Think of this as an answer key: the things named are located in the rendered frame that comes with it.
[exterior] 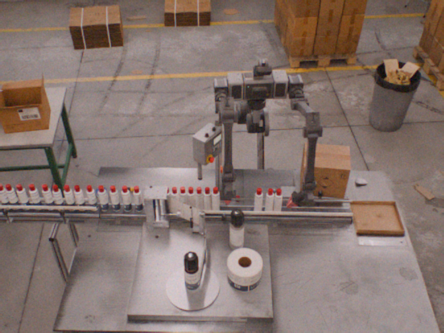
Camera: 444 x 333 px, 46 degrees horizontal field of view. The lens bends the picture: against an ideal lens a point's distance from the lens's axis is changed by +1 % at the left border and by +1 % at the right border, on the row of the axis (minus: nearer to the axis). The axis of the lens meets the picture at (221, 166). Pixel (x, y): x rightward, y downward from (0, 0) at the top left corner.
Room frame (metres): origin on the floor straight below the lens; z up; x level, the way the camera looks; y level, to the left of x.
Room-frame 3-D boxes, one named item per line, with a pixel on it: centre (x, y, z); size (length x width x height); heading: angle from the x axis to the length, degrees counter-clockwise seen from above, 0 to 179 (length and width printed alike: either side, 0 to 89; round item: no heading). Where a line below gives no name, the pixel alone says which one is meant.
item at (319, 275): (2.11, -0.15, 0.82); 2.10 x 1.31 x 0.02; 89
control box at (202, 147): (2.39, 0.08, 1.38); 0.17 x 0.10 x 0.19; 144
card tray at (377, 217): (2.28, -1.02, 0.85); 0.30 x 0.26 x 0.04; 89
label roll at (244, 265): (1.78, -0.13, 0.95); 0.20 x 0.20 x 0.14
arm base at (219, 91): (2.79, 0.00, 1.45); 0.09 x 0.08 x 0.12; 95
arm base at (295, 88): (2.83, -0.50, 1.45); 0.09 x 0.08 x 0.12; 95
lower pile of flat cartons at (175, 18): (6.82, 0.47, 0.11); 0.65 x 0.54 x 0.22; 92
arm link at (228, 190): (2.20, -0.05, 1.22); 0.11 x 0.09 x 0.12; 5
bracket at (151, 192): (2.22, 0.40, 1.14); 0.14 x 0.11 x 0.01; 89
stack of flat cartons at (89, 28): (6.23, 1.62, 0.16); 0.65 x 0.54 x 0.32; 99
